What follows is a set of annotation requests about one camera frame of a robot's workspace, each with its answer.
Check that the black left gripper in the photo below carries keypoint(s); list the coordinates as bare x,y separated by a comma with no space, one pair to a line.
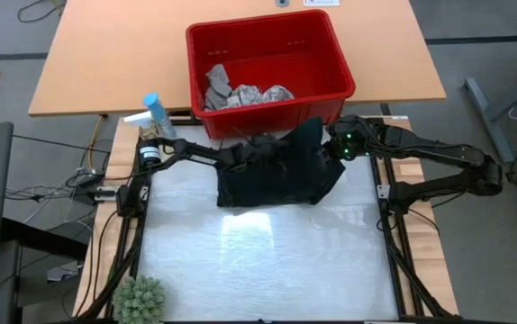
265,148

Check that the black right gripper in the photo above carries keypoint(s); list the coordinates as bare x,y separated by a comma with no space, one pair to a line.
339,150

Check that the dark blue denim jeans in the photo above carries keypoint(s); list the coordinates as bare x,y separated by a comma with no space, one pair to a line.
285,184

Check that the white patterned garment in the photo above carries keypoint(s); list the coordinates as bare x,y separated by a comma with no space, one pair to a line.
258,94

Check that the grey garment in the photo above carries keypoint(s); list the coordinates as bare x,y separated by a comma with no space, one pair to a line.
218,87

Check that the clear spray bottle white trigger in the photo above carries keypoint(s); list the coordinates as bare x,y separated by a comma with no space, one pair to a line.
139,119

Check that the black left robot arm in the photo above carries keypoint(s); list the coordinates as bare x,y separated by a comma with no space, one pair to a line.
195,155

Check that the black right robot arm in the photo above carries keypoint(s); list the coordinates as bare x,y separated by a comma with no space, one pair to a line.
443,153

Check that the red plastic laundry bin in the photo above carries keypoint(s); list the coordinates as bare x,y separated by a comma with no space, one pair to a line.
267,120

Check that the blue Febreze spray bottle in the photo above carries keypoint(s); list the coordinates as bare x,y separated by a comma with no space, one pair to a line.
157,112

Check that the grey metal desk leg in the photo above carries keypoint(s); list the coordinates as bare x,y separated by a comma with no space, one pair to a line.
483,117

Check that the white desk power outlet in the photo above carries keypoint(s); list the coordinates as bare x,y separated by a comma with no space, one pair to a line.
321,2

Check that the light wooden desk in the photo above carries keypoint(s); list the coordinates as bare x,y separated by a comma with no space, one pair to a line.
105,54

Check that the green artificial succulent plant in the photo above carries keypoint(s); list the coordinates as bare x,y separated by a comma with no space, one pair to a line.
139,300

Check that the black aluminium table frame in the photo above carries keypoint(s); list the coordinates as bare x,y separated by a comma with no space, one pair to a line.
393,270

